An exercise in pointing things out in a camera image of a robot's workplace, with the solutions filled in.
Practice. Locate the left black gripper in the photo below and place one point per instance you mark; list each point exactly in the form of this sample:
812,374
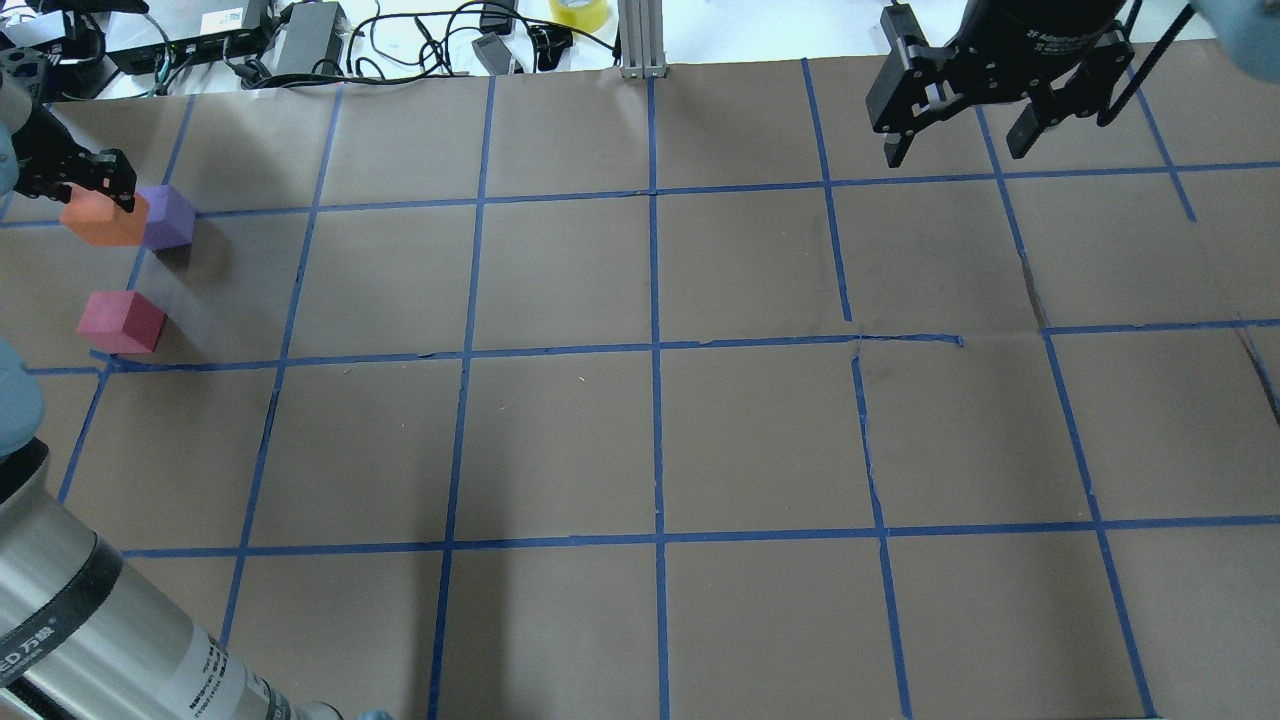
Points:
52,152

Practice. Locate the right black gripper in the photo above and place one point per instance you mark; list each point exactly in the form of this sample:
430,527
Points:
1020,38

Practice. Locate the orange foam cube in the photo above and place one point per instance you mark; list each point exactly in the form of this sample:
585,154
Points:
99,222

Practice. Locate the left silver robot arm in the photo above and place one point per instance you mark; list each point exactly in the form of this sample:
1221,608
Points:
85,636

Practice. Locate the purple foam cube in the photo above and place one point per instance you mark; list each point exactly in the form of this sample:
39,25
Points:
171,218

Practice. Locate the red foam cube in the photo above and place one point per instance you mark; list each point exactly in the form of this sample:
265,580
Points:
121,322

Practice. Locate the black power adapter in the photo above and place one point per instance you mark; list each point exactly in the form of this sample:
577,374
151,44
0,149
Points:
312,38

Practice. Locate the yellow tape roll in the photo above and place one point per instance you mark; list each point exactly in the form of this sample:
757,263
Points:
584,15

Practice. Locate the aluminium frame post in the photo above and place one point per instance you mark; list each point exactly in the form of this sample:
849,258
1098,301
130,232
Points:
640,34

